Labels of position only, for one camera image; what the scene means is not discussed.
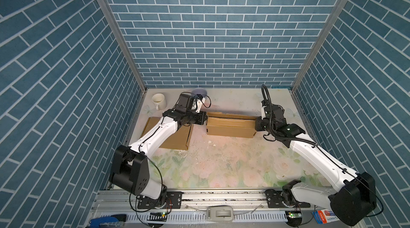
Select brown cardboard box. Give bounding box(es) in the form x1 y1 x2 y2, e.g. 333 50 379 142
141 117 193 151

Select brown cardboard sheet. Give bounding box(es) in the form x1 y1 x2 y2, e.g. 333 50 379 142
206 112 257 138

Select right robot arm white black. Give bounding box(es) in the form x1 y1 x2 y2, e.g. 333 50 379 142
255 100 378 226

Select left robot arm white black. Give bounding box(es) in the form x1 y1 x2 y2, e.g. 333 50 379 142
109 88 211 205

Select lavender speckled ceramic cup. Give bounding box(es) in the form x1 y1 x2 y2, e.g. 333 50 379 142
191 88 208 97

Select white ceramic mug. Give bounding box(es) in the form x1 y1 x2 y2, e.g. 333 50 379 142
151 93 167 111

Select small green circuit board right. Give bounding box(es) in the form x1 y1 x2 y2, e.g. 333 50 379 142
287 211 303 219

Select white red blue carton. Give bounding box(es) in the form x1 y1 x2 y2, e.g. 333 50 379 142
312 209 340 224

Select blue tool at bottom left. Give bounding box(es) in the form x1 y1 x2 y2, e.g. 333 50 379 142
87 214 127 228

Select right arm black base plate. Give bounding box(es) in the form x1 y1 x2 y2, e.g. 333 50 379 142
264 189 311 209

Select aluminium mounting rail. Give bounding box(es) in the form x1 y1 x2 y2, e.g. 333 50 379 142
91 188 313 216

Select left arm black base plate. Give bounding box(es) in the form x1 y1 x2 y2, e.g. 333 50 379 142
137 191 183 209

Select white slotted cable duct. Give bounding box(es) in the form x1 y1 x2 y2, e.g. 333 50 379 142
126 211 289 224

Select grey plastic handle clamp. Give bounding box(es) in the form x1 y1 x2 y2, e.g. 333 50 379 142
206 205 234 222

